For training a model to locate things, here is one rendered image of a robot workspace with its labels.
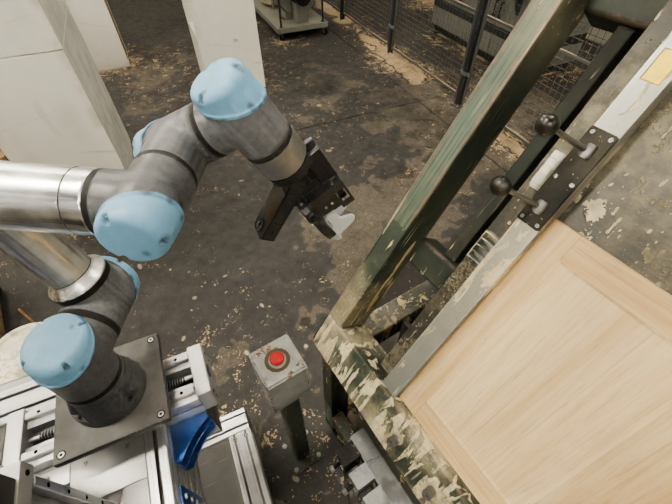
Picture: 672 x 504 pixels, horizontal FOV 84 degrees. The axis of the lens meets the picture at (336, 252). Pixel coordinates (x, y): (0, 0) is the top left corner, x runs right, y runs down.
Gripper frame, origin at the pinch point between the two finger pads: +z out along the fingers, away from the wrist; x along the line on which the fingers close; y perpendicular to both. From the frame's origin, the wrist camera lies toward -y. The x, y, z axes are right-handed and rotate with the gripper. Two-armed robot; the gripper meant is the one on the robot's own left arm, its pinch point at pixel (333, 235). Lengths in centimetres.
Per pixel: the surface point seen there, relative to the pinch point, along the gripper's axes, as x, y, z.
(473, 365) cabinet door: -24.1, 7.6, 36.1
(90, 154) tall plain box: 205, -115, 39
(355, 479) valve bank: -30, -33, 49
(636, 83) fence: -7, 56, 4
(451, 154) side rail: 11.3, 30.6, 14.1
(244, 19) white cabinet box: 356, 17, 90
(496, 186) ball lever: -7.7, 28.9, 5.5
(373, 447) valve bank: -24, -28, 55
